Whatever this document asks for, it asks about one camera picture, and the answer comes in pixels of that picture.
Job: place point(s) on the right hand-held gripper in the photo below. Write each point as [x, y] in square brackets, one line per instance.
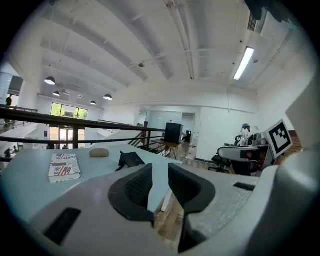
[278, 138]

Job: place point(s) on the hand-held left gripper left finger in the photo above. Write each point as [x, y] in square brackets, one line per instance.
[95, 215]

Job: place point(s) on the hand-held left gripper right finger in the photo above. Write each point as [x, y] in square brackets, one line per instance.
[217, 207]

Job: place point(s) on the black device with cable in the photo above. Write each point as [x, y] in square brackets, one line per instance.
[132, 158]

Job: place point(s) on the black office chair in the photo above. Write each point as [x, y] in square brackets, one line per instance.
[221, 162]

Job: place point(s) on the white table leg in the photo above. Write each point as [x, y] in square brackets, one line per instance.
[166, 201]

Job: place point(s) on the printed flag box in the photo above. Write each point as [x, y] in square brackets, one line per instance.
[63, 168]

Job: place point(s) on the beige oval pad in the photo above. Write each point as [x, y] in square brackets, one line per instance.
[99, 152]

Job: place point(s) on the wooden side table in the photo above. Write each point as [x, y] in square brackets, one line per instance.
[166, 147]

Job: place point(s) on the long fluorescent ceiling light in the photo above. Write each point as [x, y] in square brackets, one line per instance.
[243, 63]

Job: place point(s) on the glass entrance door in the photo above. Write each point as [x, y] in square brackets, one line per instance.
[61, 137]

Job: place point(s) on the black cabinet box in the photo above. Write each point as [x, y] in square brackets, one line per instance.
[173, 133]

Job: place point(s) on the black metal railing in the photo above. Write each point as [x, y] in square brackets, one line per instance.
[75, 121]

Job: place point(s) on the large window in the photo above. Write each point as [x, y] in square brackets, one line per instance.
[68, 110]

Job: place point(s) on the black dome pendant lamp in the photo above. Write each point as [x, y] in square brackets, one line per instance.
[107, 97]
[93, 102]
[50, 80]
[56, 93]

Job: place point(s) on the ceiling air vent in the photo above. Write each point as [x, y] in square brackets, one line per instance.
[252, 23]

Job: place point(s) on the round ceiling sensor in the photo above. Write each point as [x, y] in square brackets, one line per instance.
[141, 65]

